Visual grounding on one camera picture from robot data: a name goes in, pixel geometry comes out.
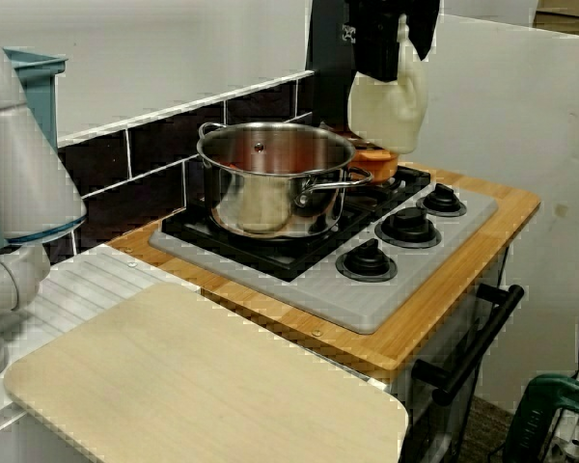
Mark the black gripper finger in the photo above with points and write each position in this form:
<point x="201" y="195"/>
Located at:
<point x="424" y="34"/>
<point x="374" y="53"/>

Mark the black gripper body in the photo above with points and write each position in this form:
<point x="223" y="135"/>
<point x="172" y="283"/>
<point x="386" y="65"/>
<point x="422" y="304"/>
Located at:
<point x="400" y="5"/>

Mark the cream plastic detergent bottle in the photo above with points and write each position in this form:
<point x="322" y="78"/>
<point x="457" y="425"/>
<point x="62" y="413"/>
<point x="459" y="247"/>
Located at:
<point x="391" y="116"/>

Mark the orange toy pot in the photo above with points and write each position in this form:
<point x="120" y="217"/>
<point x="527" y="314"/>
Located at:
<point x="376" y="166"/>

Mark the black burner grate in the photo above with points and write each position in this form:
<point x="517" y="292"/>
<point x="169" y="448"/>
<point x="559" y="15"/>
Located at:
<point x="410" y="181"/>
<point x="270" y="260"/>

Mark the brown cardboard box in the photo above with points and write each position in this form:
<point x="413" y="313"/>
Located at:
<point x="569" y="19"/>

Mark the black stove knob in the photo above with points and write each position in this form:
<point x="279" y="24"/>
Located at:
<point x="441" y="200"/>
<point x="366" y="263"/>
<point x="407" y="226"/>

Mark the stainless steel pot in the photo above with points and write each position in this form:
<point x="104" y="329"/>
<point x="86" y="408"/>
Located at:
<point x="270" y="202"/>

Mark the dark tile backsplash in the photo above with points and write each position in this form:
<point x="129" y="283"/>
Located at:
<point x="149" y="144"/>

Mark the white toy kitchen cabinet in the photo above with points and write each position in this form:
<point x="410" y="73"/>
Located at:
<point x="494" y="270"/>

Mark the grey stove top panel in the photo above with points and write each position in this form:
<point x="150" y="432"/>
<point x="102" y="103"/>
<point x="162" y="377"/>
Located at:
<point x="366" y="304"/>

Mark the teal blue box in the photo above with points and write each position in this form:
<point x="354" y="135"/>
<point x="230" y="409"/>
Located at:
<point x="38" y="96"/>

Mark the white toy sink unit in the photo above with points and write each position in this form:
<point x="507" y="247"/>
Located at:
<point x="91" y="280"/>

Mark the light wooden cutting board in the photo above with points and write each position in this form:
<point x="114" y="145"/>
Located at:
<point x="198" y="376"/>

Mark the green clamp tool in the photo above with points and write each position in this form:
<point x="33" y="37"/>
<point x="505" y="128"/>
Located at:
<point x="535" y="410"/>

